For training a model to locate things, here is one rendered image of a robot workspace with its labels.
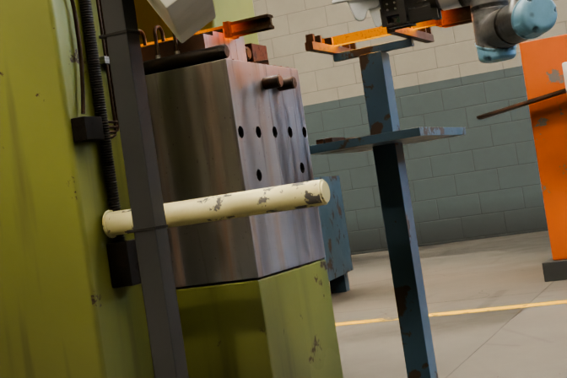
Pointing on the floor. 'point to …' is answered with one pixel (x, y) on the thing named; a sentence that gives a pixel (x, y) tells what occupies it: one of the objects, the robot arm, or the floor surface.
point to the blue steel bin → (336, 237)
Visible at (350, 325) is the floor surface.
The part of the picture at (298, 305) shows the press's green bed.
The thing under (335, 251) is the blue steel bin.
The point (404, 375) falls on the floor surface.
